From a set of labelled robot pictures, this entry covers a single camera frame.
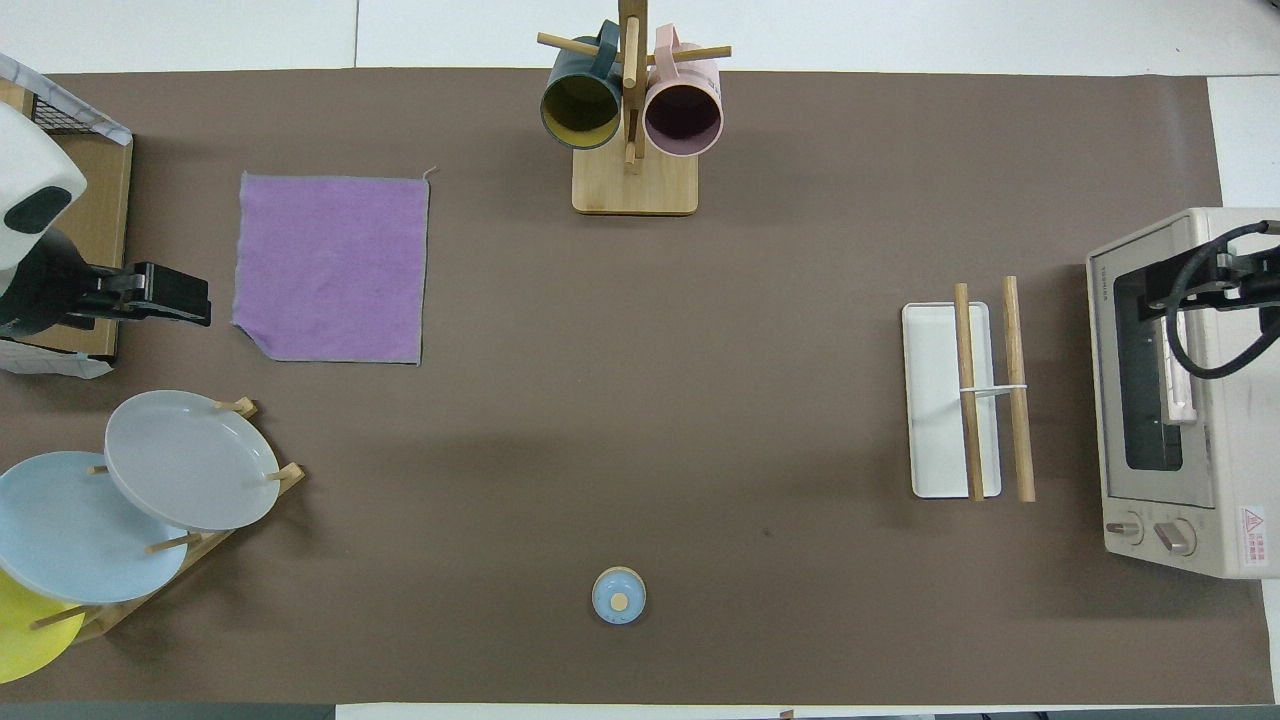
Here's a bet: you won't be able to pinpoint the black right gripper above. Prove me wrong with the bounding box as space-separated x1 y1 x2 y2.
1147 250 1280 308

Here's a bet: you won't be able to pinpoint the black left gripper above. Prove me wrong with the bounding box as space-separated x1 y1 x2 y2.
68 262 212 328

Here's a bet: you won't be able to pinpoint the purple and grey towel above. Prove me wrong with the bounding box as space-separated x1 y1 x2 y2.
232 168 438 365

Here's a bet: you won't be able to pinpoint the wooden plate rack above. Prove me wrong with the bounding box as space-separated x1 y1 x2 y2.
30 397 306 643

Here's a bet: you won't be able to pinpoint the white towel rack wooden bars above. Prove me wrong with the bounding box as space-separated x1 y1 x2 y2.
901 276 1037 503

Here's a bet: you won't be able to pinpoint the grey plate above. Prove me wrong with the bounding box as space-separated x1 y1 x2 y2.
104 390 282 532

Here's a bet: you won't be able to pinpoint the white patterned paper sheet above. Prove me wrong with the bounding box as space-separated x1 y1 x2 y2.
0 338 114 380
0 52 134 147

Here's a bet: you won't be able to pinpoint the beige toaster oven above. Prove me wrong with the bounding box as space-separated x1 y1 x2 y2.
1086 207 1280 580

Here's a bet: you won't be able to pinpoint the light blue plate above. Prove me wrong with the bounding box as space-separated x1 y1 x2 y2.
0 451 189 605

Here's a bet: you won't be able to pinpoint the yellow plate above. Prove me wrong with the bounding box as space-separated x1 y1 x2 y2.
0 568 87 685

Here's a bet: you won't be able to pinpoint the brown table mat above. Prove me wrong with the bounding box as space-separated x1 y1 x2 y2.
0 68 1276 706

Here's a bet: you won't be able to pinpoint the dark green mug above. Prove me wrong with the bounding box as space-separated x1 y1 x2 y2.
540 20 626 151

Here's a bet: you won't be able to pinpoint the wooden mug tree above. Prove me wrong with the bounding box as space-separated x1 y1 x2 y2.
537 0 732 217

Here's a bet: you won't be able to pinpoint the small blue lidded jar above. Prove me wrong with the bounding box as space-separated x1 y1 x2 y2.
592 566 647 626

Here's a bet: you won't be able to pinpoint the pink mug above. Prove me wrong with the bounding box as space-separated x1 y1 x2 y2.
643 24 724 158

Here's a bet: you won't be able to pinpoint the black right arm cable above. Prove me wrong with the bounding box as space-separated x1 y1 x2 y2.
1165 222 1280 381

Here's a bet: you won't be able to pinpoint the wooden shelf with wire basket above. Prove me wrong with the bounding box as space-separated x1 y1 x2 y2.
0 75 134 363

